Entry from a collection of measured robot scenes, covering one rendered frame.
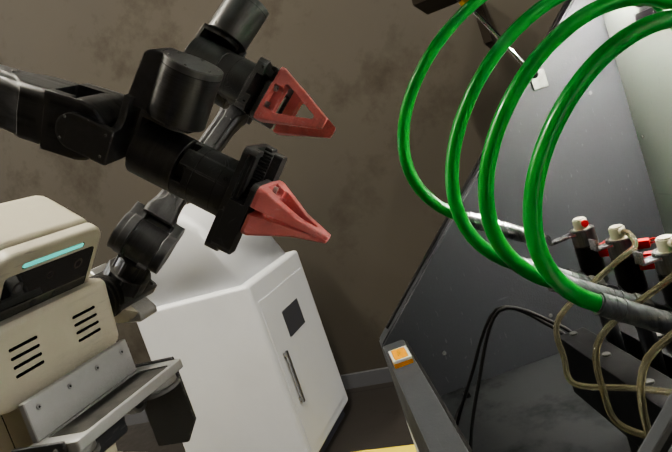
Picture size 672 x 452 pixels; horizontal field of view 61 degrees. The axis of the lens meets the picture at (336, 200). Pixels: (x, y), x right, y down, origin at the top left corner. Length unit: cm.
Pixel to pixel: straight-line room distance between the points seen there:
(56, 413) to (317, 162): 224
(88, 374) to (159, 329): 168
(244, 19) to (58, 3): 314
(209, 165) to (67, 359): 58
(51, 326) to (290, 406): 166
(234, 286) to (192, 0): 160
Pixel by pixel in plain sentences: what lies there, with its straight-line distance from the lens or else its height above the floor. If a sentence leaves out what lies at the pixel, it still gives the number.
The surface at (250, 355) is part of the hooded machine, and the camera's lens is 252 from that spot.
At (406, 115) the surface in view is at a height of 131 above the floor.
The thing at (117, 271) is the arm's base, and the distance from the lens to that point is 116.
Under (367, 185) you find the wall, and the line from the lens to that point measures 295.
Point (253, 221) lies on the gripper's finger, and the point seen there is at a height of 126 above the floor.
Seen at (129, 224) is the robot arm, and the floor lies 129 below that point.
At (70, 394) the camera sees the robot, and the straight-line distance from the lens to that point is 101.
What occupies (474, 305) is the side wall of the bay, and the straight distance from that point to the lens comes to 105.
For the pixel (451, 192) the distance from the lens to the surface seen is 59.
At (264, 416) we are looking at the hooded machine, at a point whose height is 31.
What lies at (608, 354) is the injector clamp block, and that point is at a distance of 74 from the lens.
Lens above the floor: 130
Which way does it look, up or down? 5 degrees down
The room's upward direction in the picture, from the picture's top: 19 degrees counter-clockwise
